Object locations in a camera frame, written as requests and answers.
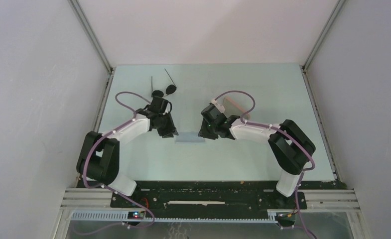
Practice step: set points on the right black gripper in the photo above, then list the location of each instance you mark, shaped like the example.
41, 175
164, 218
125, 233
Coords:
203, 132

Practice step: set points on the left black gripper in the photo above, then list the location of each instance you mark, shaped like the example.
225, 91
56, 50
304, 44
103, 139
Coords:
170, 130

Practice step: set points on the pink glasses case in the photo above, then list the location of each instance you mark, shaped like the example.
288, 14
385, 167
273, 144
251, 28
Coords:
232, 107

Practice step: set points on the light blue cleaning cloth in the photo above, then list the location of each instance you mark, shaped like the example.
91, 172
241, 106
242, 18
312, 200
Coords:
189, 138

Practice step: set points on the black sunglasses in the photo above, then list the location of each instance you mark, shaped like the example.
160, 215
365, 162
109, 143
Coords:
170, 89

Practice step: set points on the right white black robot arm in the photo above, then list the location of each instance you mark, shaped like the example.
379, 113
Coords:
292, 148

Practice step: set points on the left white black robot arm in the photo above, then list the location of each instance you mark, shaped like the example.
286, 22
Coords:
99, 158

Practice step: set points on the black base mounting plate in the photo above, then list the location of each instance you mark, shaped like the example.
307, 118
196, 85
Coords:
210, 200

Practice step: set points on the grey cable duct rail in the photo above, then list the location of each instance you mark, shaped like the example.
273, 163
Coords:
123, 216

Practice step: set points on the aluminium frame rails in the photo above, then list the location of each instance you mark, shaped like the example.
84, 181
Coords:
339, 200

